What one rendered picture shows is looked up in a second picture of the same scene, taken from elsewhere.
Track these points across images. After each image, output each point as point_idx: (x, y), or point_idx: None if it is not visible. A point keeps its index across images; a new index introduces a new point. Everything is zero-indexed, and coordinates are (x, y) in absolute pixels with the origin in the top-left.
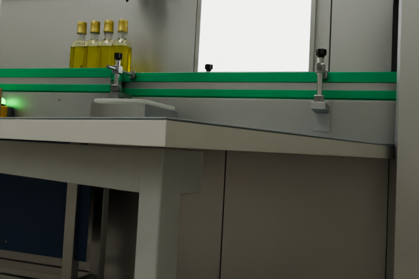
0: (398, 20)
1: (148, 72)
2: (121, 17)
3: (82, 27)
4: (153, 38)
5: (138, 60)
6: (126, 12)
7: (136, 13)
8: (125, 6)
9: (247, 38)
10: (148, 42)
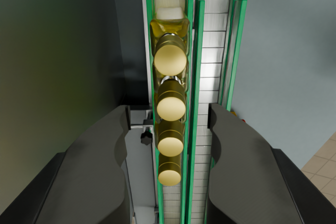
0: None
1: None
2: (49, 156)
3: (177, 160)
4: None
5: (91, 34)
6: (32, 152)
7: (16, 104)
8: (15, 180)
9: None
10: (65, 12)
